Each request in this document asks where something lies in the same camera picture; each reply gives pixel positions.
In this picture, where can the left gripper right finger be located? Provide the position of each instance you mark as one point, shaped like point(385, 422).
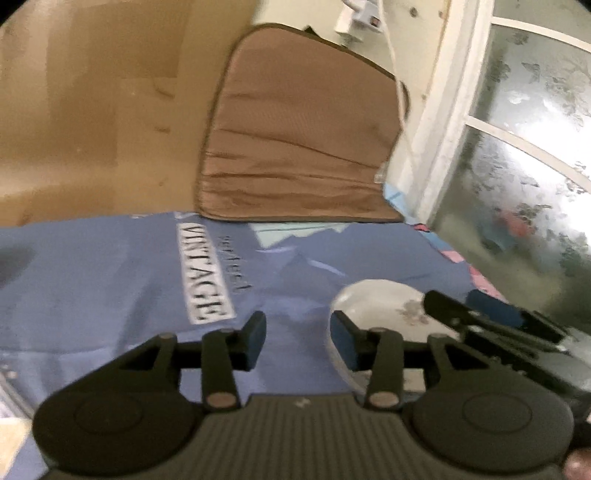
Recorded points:
point(386, 355)

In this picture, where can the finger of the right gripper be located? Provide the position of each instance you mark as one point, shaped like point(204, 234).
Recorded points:
point(495, 328)

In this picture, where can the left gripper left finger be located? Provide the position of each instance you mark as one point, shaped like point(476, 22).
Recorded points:
point(158, 364)

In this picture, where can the grey floral plate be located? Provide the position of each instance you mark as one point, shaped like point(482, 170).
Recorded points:
point(383, 303)

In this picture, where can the person's right hand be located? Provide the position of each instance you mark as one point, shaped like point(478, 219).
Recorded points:
point(578, 465)

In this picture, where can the frosted glass door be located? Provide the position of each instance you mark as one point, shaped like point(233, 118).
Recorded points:
point(505, 178)

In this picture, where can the blue printed tablecloth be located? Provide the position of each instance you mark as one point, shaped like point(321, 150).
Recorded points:
point(77, 294)

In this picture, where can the brown seat cushion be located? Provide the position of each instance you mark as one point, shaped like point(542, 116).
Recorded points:
point(298, 130)

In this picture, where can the large cardboard sheet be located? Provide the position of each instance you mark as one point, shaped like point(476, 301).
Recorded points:
point(104, 104)

